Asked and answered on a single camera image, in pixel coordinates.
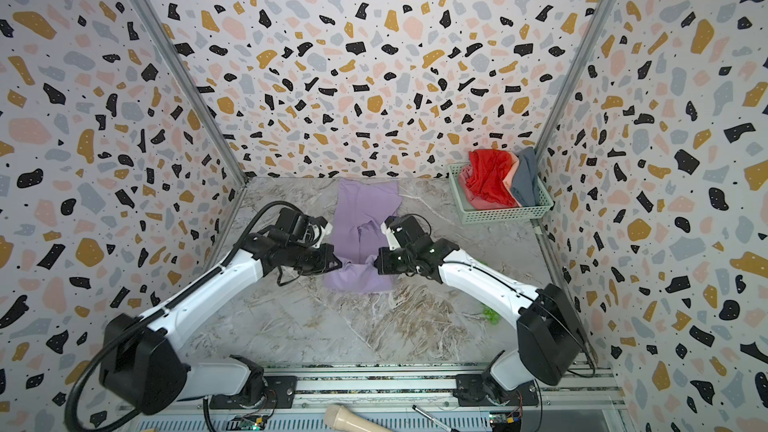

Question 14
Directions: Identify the grey t shirt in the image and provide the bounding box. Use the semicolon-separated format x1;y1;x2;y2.
509;147;538;207

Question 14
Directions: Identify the small green circuit board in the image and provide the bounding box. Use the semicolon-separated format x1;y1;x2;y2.
225;414;269;431

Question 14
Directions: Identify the lilac t shirt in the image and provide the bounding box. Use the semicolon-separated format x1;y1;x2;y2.
324;179;402;294

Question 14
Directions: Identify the aluminium mounting rail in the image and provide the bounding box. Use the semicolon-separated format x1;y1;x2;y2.
113;362;628;432

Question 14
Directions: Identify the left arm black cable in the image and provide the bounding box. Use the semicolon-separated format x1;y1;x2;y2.
62;200;301;432

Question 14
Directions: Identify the beige cylindrical handle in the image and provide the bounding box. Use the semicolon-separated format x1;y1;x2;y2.
323;404;391;432

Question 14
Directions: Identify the aluminium corner post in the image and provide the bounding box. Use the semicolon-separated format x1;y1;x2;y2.
129;0;248;188
535;0;615;165

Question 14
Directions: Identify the green plastic grape bunch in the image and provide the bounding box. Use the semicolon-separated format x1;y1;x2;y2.
483;306;501;325

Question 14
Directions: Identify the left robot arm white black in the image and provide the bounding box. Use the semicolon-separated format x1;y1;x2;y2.
98;202;341;415

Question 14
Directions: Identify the metal screwdriver tool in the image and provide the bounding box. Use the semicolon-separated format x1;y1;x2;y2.
412;405;458;432

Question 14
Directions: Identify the mint green plastic basket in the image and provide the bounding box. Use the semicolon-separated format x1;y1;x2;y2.
447;163;554;225

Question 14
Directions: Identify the left aluminium corner post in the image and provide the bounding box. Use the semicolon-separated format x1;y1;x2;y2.
129;0;248;188

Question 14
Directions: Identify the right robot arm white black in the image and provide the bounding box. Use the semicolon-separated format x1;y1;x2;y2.
375;214;588;405

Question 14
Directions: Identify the red t shirt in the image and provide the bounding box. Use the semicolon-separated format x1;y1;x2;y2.
458;148;520;208

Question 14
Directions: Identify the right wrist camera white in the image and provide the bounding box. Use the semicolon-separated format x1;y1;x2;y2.
380;216;400;251

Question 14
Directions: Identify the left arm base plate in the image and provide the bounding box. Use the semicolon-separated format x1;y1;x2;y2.
209;375;298;410

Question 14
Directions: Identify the right aluminium corner post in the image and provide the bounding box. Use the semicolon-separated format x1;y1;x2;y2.
535;0;615;165

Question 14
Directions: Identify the pink t shirt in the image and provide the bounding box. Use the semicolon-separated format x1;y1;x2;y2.
458;151;522;211

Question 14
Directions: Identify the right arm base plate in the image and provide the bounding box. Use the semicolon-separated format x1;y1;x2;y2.
453;373;539;407

